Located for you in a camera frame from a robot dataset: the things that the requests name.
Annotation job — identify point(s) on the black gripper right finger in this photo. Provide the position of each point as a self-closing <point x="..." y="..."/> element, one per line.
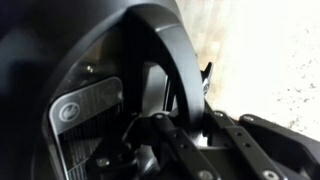
<point x="266" y="150"/>

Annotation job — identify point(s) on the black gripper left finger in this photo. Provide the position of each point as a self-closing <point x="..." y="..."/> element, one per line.
<point x="186" y="150"/>

